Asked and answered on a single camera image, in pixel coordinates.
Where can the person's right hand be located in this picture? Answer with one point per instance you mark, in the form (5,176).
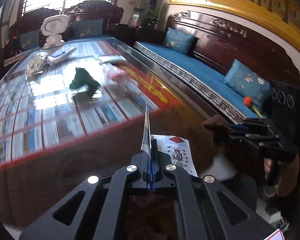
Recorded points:
(272,175)

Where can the white plastic bag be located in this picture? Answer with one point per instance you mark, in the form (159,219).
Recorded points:
(35,63)

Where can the blue sofa seat cushion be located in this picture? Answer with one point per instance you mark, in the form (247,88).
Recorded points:
(197,72)

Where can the orange ball toy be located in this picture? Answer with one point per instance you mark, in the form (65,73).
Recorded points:
(248,101)

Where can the pink white crumpled wrapper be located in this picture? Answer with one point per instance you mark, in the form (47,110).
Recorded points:
(115,77)

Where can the blue embroidered throw pillow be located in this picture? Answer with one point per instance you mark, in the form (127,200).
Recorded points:
(179,41)

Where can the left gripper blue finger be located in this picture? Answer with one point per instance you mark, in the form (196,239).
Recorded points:
(156,165)
(147,170)

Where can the teal pillow on far sofa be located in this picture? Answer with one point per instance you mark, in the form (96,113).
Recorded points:
(88,28)

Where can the dark wooden coffee table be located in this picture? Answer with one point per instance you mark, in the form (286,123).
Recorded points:
(52,137)

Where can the white robot toy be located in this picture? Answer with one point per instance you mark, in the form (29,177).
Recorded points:
(53,27)

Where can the printed paper leaflet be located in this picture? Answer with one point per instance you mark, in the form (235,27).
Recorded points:
(176,147)

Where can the dark carved wooden sofa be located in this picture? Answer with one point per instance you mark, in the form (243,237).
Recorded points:
(217,43)

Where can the green potted plant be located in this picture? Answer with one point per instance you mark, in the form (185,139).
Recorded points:
(152,19)

